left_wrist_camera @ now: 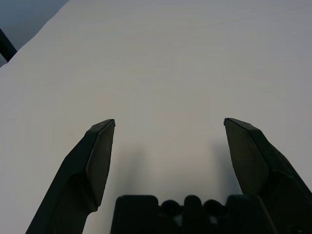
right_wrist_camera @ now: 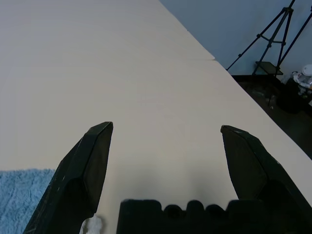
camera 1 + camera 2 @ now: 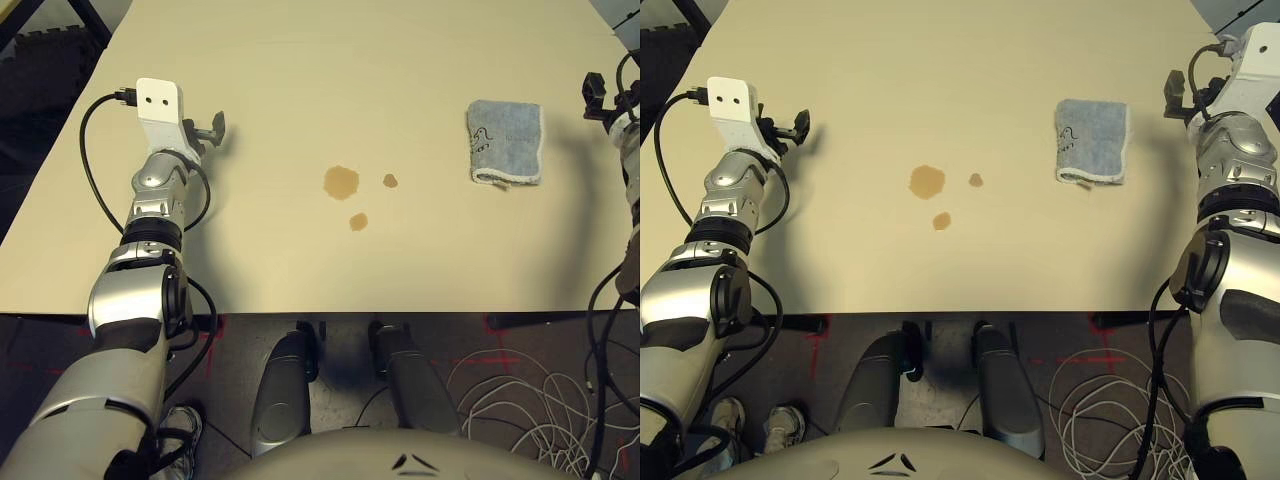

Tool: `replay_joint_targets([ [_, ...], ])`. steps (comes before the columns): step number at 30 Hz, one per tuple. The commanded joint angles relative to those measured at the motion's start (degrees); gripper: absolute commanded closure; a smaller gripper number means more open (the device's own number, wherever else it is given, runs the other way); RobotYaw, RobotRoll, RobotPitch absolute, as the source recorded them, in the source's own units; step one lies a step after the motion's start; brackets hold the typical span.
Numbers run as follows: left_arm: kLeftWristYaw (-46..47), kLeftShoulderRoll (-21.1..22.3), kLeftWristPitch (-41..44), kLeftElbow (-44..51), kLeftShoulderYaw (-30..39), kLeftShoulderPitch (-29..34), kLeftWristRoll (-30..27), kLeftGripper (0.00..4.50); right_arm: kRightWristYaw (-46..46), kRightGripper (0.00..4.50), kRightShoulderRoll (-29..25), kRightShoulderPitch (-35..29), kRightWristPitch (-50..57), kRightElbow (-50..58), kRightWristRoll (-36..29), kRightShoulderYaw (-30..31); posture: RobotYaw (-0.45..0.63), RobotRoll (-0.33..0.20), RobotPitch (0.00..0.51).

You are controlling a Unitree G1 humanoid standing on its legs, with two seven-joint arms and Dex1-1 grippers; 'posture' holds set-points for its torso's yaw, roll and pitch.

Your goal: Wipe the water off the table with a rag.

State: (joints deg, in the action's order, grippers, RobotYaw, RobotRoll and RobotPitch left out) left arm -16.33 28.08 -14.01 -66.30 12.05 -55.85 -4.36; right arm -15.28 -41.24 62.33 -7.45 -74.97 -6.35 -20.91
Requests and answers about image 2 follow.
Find black camera tripod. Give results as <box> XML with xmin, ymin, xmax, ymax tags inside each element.
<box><xmin>226</xmin><ymin>0</ymin><xmax>312</xmax><ymax>76</ymax></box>

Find light blue terry rag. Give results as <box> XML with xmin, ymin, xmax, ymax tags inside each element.
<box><xmin>0</xmin><ymin>168</ymin><xmax>103</xmax><ymax>234</ymax></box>

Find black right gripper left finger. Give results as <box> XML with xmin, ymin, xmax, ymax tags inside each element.
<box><xmin>23</xmin><ymin>121</ymin><xmax>114</xmax><ymax>234</ymax></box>

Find white crumpled object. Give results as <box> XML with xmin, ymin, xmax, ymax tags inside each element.
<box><xmin>292</xmin><ymin>64</ymin><xmax>312</xmax><ymax>90</ymax></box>

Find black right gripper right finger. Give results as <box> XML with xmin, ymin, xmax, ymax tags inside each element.
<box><xmin>220</xmin><ymin>125</ymin><xmax>312</xmax><ymax>234</ymax></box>

